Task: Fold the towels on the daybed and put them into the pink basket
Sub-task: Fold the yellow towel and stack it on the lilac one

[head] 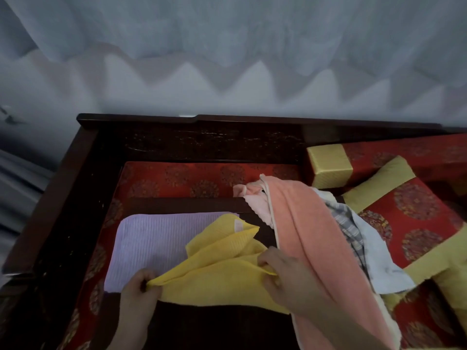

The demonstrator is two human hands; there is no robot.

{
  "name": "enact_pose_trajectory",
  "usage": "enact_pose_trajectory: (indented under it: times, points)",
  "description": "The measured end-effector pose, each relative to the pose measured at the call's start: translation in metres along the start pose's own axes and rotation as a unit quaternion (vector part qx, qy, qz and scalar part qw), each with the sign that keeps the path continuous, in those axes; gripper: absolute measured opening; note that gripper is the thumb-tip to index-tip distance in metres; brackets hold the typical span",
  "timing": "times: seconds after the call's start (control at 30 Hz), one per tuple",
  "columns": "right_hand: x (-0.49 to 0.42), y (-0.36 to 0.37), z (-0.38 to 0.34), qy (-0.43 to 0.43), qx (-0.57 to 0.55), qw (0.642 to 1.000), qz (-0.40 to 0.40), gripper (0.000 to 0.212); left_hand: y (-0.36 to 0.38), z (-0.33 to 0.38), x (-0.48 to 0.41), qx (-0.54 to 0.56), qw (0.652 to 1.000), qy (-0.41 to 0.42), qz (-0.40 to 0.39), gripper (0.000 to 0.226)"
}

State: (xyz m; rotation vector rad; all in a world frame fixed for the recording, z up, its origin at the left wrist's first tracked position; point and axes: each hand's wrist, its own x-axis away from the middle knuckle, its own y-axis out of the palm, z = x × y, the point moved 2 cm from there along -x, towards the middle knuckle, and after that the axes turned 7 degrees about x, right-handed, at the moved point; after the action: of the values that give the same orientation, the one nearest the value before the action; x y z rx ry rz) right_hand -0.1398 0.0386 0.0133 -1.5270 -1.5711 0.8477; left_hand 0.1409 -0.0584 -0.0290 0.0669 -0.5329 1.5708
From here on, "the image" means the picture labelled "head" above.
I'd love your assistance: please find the wall curtain hook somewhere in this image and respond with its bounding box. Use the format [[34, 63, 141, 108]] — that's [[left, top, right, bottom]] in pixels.
[[0, 105, 26, 125]]

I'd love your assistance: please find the dark wooden low table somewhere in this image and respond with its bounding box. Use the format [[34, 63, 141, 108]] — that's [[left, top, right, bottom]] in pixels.
[[91, 196, 304, 350]]

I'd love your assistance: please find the person's left hand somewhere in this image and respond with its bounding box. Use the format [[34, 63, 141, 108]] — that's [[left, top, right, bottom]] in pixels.
[[118, 267, 163, 325]]

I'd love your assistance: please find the lavender ribbed towel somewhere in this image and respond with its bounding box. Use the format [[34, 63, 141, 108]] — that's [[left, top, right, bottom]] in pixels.
[[104, 211, 240, 294]]

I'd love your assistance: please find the red patterned seat cushion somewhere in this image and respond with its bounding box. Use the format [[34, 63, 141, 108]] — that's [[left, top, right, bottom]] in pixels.
[[392, 280, 467, 350], [56, 160, 304, 350]]

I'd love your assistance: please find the red bolster with yellow ends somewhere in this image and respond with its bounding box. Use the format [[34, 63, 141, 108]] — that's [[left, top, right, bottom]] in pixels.
[[306, 133, 467, 190]]

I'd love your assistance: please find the grey striped towel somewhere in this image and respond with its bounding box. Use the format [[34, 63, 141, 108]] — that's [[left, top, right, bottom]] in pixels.
[[312, 187, 416, 295]]

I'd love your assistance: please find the white sheer curtain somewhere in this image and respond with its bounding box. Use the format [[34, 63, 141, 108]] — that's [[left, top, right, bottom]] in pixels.
[[0, 0, 467, 103]]

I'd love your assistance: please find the light pink scalloped towel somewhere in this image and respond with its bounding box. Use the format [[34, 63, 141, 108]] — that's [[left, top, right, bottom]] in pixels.
[[233, 181, 274, 229]]

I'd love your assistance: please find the yellow towel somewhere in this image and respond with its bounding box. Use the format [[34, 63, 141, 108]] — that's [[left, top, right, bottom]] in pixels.
[[145, 213, 291, 315]]

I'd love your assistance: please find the red square pillow yellow border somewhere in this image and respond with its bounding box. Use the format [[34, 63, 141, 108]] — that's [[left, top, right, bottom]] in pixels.
[[432, 265, 467, 325], [341, 155, 467, 312]]

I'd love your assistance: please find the salmon towel with white trim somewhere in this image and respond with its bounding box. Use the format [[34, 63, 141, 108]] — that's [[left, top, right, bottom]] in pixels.
[[259, 174, 396, 350]]

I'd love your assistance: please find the grey drape curtain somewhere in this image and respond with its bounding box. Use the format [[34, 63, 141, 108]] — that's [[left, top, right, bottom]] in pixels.
[[0, 149, 54, 288]]

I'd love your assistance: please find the person's right hand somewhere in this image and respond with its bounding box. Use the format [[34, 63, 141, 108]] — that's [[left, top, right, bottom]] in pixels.
[[257, 246, 329, 317]]

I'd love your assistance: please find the cream towel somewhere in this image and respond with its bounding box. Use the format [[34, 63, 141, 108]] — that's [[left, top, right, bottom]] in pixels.
[[372, 287, 402, 350]]

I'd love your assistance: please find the dark carved wooden sofa frame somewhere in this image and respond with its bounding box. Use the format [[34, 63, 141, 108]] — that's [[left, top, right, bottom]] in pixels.
[[0, 112, 467, 350]]

